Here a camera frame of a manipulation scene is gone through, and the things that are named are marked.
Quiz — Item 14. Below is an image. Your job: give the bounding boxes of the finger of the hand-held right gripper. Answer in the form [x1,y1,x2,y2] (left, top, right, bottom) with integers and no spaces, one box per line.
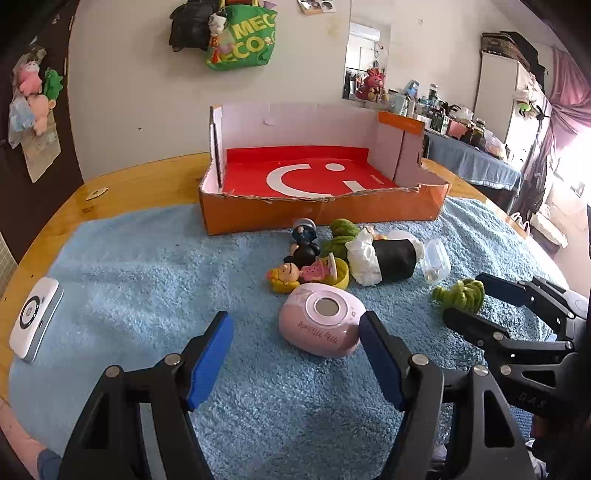
[475,272,591,330]
[442,307,575,366]

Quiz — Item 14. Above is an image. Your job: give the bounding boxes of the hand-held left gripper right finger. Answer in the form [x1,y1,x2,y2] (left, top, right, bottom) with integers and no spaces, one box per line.
[359,310,536,480]

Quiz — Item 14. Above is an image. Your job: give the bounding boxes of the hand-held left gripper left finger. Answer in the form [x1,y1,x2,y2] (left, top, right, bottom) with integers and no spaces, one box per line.
[58,311,235,480]

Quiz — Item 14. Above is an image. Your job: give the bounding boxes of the green fuzzy toy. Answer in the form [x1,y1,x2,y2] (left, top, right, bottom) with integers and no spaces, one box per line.
[321,218,363,259]
[431,278,485,315]

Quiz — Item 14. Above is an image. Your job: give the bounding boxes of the clear square plastic box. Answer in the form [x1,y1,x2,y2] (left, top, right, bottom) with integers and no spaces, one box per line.
[420,237,452,283]

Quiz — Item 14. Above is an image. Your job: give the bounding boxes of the pink rounded gadget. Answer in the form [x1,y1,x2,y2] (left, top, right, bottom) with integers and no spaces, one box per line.
[278,282,366,358]

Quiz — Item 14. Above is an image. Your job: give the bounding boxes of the black white sushi plush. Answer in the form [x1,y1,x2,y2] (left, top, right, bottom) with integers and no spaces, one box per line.
[345,231,426,287]

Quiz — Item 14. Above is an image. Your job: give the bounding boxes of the girl figurine pink dress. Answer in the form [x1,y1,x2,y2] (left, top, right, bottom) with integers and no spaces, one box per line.
[265,256,340,292]

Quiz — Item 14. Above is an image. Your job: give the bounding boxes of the black-haired boy figurine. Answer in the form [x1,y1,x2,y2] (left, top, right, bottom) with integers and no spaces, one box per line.
[284,218,322,271]

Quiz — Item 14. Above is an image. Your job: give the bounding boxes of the orange cardboard box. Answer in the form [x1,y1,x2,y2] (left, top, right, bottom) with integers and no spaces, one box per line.
[198,102,451,236]

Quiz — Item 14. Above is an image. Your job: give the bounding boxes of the white basket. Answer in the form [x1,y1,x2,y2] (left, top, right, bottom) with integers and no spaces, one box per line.
[529,212,568,250]

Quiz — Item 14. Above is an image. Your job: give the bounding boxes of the blue fluffy towel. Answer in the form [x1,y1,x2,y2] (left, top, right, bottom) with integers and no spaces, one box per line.
[9,196,571,480]

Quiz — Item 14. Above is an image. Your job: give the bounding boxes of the table with blue cloth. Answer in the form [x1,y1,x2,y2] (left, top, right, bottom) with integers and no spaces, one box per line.
[422,129,525,208]

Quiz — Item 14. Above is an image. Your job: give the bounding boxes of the green spider toy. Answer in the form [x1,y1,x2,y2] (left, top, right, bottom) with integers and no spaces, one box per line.
[517,99,552,121]

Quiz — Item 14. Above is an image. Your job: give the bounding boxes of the white rectangular device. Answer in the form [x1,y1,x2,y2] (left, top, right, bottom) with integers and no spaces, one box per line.
[9,277,64,363]

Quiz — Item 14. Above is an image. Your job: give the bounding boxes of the row of bottles and jars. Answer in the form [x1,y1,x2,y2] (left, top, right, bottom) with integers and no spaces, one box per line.
[385,79,509,160]

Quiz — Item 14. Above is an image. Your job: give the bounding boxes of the red printed liner sheet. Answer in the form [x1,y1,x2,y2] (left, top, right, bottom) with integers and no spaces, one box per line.
[224,145,400,201]

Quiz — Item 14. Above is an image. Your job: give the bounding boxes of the white cabinet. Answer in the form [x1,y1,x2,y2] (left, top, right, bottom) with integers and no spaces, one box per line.
[473,48,548,162]

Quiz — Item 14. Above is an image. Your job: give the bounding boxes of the pink curtain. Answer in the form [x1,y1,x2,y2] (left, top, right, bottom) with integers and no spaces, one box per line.
[510,46,591,222]

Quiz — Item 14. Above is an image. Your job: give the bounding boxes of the dark bags on cabinet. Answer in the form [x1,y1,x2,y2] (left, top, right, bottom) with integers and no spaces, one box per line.
[480,30,548,77]

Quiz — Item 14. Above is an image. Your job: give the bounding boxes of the pink plush doll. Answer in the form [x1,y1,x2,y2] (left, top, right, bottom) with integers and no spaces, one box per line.
[355,67,389,102]

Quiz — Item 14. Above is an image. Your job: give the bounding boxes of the clear plastic bag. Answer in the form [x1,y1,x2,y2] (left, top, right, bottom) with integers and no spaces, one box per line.
[21,124,63,183]

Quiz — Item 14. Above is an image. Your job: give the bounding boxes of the pink plush toy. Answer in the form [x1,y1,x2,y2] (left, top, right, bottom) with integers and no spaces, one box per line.
[27,95,56,137]
[16,60,44,95]

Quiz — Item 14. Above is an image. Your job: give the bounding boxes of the light blue pouch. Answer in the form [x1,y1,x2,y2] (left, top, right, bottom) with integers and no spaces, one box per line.
[9,99,35,148]

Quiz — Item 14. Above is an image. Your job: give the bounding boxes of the red doll charm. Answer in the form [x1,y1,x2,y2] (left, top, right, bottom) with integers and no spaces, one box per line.
[207,34,227,65]

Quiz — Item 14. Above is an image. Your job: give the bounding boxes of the green tote bag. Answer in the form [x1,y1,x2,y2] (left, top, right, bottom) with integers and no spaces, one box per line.
[205,0,278,72]

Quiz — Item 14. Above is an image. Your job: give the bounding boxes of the black bag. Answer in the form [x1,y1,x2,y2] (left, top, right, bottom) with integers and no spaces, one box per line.
[168,0,227,51]

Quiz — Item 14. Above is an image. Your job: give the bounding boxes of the white cat plush charm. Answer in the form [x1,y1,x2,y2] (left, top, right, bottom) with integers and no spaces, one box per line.
[208,10,232,35]

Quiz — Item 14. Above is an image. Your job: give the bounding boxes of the wall mirror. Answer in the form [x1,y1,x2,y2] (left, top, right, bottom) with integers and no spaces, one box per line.
[342,21,393,109]

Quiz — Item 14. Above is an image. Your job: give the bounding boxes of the wall stickers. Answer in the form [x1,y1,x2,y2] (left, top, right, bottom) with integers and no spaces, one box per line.
[297,0,338,14]

